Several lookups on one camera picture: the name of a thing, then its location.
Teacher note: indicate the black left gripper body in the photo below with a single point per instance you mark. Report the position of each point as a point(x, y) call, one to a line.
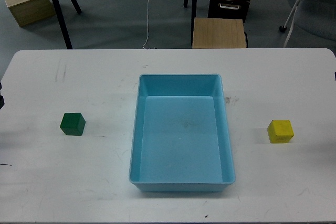
point(2, 102)

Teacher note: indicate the green wooden cube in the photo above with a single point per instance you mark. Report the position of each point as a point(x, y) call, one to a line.
point(73, 124)

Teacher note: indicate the light blue plastic tray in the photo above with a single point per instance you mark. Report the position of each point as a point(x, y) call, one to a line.
point(181, 139)

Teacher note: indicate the yellow wooden cube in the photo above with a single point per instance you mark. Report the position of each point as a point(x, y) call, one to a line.
point(280, 131)

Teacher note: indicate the light wooden box on floor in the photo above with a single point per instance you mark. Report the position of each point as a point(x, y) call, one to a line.
point(26, 12)

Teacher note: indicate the black tripod legs left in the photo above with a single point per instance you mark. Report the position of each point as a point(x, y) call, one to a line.
point(61, 20)

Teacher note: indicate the wooden stool behind table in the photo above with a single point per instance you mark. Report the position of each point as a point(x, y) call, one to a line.
point(217, 33)

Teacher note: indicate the black drawer cabinet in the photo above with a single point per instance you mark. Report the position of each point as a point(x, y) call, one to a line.
point(228, 9)

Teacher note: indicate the grey office chair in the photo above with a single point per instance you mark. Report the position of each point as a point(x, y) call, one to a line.
point(316, 17)

